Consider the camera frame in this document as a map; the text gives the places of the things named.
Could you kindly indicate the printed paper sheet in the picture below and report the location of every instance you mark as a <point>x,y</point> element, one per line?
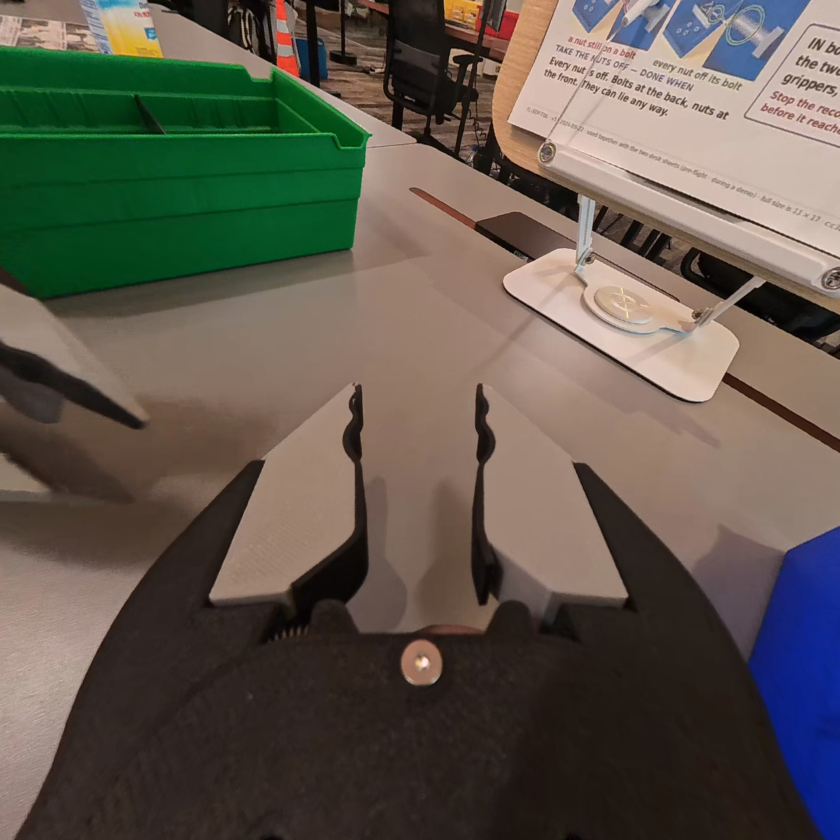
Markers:
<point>39,31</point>

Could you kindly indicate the yellow box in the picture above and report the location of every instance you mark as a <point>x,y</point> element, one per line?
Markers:
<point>463,10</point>

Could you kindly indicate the blue plastic bin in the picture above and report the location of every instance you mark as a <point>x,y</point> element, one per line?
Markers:
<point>807,656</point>

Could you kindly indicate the orange traffic cone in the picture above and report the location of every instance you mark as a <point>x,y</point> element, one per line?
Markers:
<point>286,39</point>

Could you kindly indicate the black floor lamp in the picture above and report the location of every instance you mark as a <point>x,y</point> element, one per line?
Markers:
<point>341,39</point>

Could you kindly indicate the disinfecting wipes canister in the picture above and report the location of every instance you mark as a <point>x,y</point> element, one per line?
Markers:
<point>128,29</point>

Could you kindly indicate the black bin divider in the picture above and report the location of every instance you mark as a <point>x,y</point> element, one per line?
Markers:
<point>152,119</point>

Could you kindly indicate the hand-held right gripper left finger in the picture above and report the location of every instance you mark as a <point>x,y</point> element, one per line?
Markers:
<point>295,525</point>

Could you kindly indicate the printed instruction sheet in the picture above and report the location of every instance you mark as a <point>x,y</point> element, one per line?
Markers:
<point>689,79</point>

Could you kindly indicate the small blue crate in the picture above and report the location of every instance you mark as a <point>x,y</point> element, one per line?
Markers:
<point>307,60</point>

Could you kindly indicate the green plastic bin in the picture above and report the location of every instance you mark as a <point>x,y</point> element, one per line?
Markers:
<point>164,197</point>

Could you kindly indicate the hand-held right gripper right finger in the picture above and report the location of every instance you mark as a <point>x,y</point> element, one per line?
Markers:
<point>551,525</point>

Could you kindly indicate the black office chair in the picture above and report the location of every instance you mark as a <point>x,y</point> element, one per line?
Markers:
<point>426,65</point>

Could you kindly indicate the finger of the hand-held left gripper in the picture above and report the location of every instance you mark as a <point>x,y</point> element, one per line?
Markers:
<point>19,476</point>
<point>46,334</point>

